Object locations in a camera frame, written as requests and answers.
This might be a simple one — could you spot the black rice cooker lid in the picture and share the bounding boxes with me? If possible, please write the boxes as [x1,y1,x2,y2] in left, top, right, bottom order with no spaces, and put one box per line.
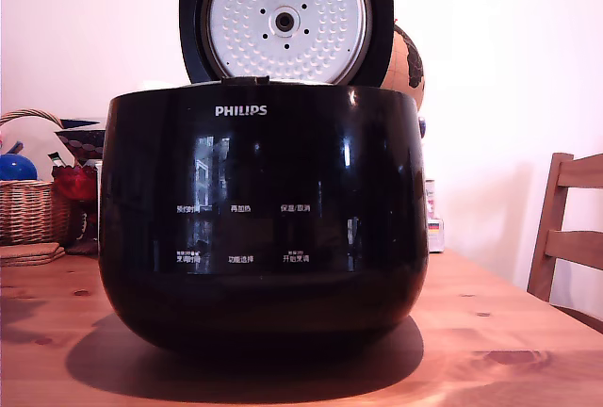
[178,0,396,86]

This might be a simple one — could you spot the black Philips rice cooker body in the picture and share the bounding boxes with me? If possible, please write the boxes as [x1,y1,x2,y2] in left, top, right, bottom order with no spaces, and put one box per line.
[97,77,431,357]

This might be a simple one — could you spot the blue ball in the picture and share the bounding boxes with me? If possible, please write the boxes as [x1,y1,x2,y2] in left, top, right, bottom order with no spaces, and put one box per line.
[0,153,39,183]

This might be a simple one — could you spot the red frilled ornament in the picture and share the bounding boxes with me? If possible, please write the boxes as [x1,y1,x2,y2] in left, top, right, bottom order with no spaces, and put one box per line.
[51,164,101,203]

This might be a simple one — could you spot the stack of woven coasters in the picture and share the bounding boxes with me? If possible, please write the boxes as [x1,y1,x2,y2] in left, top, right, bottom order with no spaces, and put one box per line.
[0,242,67,268]

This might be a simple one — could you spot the orange and black globe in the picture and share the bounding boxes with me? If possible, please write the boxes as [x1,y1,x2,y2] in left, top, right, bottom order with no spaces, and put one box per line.
[379,24,426,110]

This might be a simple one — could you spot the white jar with label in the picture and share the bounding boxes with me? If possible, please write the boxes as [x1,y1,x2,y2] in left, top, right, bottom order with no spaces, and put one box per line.
[425,179,438,220]

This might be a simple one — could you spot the small box with flag print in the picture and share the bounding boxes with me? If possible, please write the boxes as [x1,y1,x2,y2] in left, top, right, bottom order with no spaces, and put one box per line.
[427,217,447,254]

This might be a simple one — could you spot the wooden chair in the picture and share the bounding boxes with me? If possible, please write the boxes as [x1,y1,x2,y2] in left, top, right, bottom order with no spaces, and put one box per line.
[526,152,603,335]

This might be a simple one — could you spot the woven wicker basket with handle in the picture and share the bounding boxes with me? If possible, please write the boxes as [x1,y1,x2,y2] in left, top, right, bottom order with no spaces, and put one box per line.
[0,108,73,246]

